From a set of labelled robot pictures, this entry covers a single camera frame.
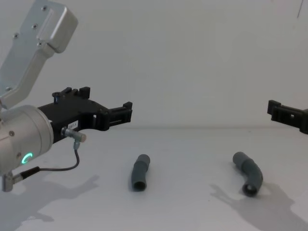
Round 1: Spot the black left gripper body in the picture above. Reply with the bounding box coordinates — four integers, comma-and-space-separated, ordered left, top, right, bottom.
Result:
37, 87, 111, 145

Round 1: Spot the white curtain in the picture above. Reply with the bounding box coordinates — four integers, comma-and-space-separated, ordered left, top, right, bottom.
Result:
0, 0, 308, 132

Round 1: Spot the white table cloth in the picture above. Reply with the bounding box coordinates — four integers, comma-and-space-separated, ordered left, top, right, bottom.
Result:
0, 127, 308, 231

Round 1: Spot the thin dark gripper cable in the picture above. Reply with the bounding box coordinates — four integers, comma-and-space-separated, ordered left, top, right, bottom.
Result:
21, 127, 87, 180

